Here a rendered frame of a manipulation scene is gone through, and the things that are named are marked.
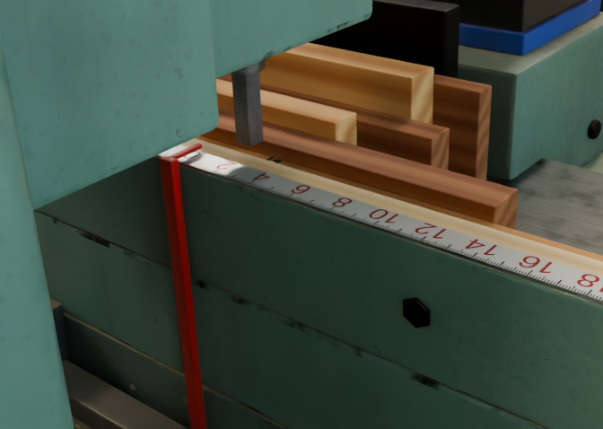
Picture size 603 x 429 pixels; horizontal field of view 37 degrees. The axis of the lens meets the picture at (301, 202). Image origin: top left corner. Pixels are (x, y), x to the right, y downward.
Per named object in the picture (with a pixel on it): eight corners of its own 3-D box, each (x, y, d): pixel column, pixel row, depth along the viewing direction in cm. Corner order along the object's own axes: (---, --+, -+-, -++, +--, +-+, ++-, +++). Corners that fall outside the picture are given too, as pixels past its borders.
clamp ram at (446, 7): (508, 135, 53) (519, -21, 49) (440, 181, 48) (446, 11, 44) (380, 106, 58) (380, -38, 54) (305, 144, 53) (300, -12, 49)
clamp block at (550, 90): (612, 152, 59) (629, 13, 55) (513, 233, 49) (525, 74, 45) (417, 107, 67) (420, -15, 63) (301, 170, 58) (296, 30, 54)
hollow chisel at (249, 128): (264, 141, 42) (257, 33, 39) (250, 147, 41) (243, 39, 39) (249, 136, 42) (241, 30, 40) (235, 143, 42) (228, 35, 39)
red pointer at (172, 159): (231, 415, 45) (206, 144, 39) (201, 438, 44) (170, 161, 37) (219, 408, 46) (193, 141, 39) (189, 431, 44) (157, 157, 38)
